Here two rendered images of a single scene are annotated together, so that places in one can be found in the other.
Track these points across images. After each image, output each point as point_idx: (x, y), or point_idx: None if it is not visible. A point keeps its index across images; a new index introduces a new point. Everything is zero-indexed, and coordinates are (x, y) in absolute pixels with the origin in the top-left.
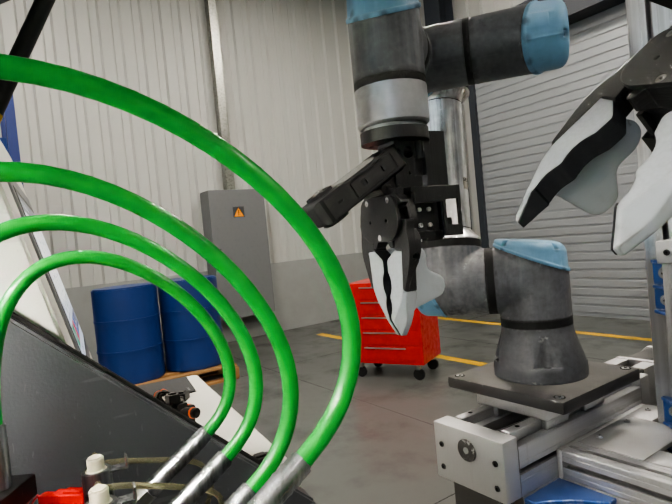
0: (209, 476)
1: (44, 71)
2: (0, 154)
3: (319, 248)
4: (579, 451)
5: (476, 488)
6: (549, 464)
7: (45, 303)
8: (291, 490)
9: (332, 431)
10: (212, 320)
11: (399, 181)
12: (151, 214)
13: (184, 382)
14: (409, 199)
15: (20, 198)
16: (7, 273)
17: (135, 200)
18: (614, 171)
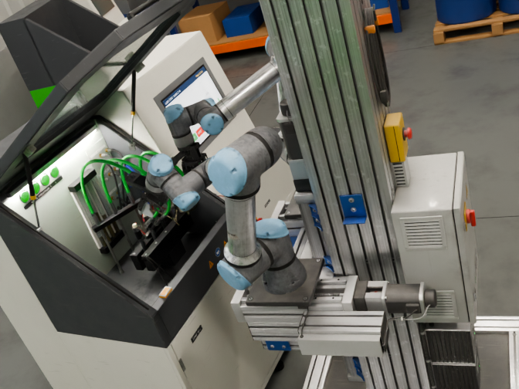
0: (171, 206)
1: (103, 162)
2: (163, 79)
3: None
4: (303, 231)
5: None
6: (297, 230)
7: (159, 149)
8: (151, 220)
9: (156, 214)
10: (178, 169)
11: (185, 158)
12: (133, 167)
13: (278, 133)
14: (185, 164)
15: (167, 99)
16: (150, 142)
17: (130, 165)
18: None
